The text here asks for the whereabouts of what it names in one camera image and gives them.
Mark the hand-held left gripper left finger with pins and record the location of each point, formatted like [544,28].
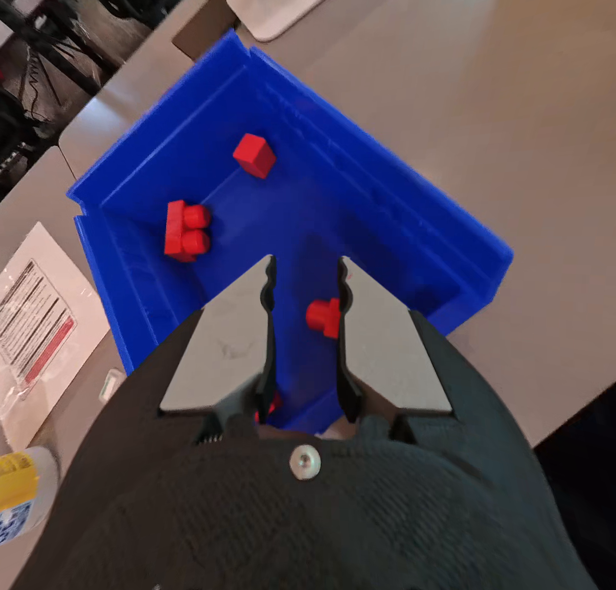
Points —
[216,354]

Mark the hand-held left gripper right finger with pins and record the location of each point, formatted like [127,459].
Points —
[390,354]

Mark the red one-stud plastic brick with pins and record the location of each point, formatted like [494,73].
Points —
[323,316]

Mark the red two-stud plastic brick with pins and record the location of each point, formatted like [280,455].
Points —
[185,231]

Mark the blue plastic bin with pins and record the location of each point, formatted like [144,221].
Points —
[337,190]

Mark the small white packet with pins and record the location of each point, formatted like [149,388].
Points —
[112,387]

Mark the laminated label sheet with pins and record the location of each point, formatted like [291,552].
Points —
[43,320]

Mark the white bottle with yellow label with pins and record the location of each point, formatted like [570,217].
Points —
[24,489]

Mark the white stand base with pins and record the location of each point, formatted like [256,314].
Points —
[288,7]

